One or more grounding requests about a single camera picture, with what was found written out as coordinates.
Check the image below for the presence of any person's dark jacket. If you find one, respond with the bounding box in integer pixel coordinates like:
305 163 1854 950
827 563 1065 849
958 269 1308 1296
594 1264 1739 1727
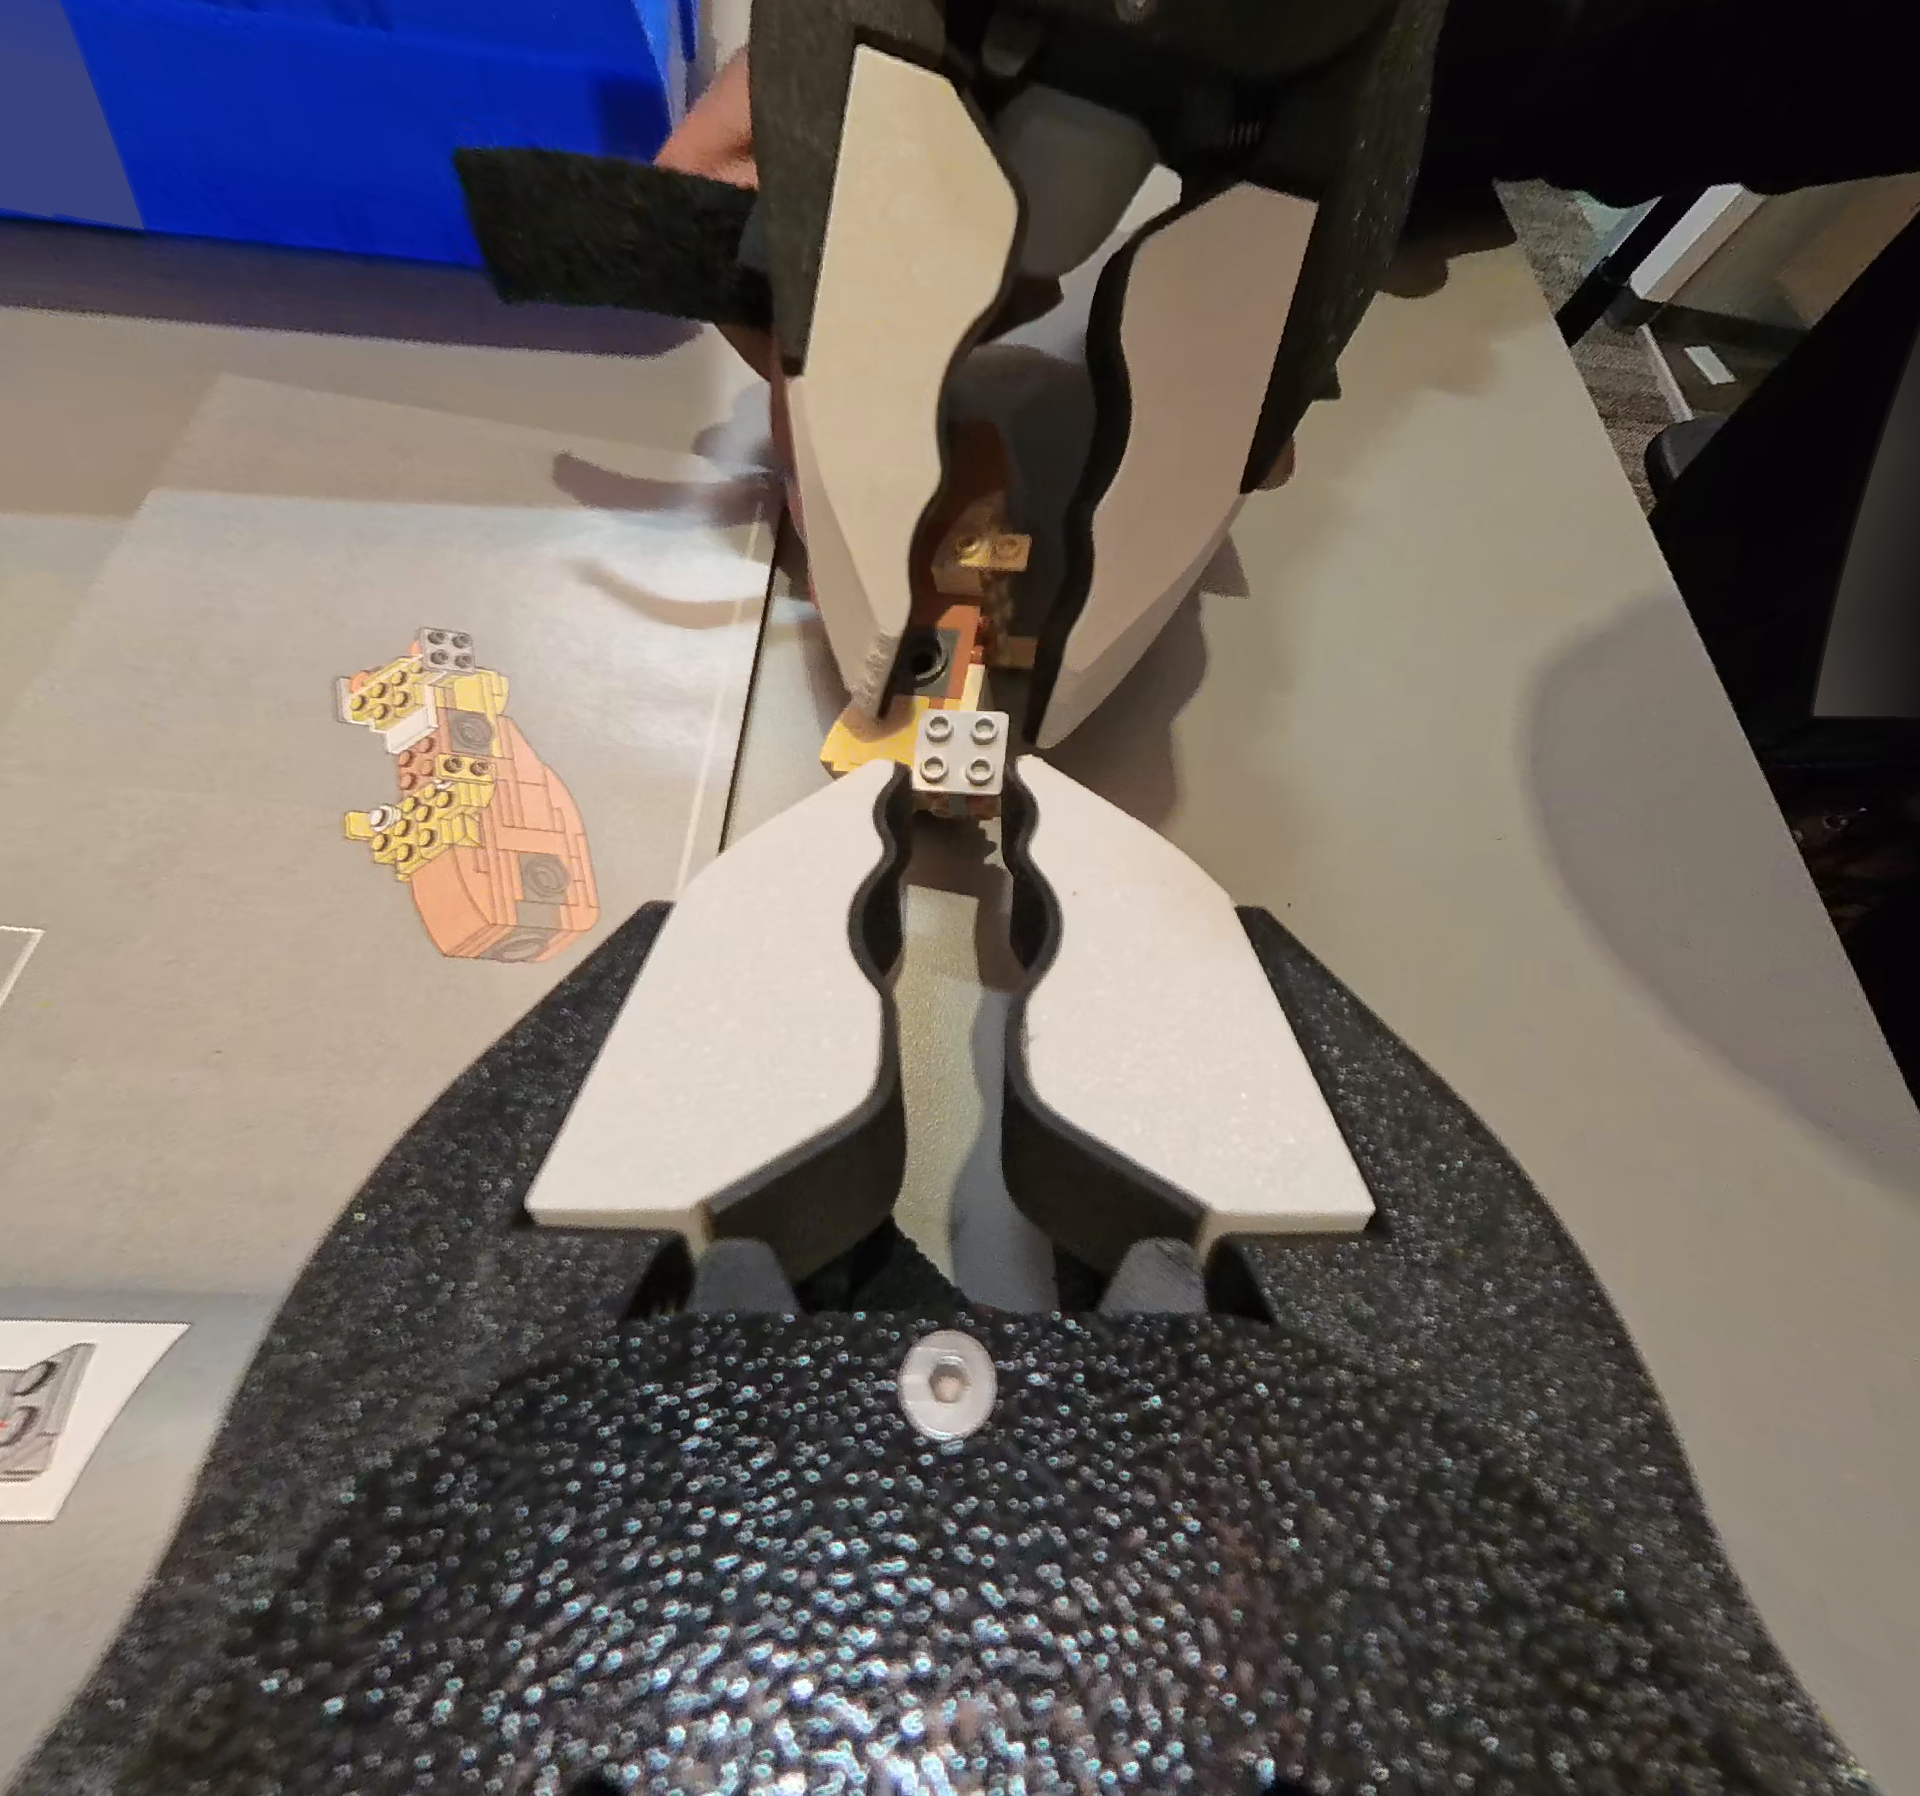
1641 177 1920 1032

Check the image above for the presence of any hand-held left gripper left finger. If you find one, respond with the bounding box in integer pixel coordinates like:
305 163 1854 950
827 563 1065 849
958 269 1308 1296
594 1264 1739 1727
522 759 908 1219

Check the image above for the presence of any grey instruction booklet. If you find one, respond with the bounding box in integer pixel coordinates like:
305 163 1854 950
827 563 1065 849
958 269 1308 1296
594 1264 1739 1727
0 369 790 1528

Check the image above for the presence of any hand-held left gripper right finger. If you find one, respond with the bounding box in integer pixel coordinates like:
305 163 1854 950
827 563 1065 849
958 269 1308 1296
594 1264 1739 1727
1010 754 1380 1231

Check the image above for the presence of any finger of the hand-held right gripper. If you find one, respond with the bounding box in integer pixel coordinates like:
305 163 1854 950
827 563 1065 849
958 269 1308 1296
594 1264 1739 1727
776 41 1024 716
1024 182 1325 750

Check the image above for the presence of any small pale grey brick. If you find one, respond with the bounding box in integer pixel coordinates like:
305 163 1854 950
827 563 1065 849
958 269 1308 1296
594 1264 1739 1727
912 710 1012 792

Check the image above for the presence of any person's right hand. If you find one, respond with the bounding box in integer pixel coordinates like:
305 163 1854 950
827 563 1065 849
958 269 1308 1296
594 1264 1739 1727
657 47 759 188

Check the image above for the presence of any orange tan brick model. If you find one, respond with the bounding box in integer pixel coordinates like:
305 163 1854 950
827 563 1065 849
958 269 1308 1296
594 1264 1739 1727
823 415 1051 826

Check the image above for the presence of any blue plastic bin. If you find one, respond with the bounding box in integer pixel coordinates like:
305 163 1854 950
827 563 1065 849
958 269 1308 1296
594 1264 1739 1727
0 0 706 267

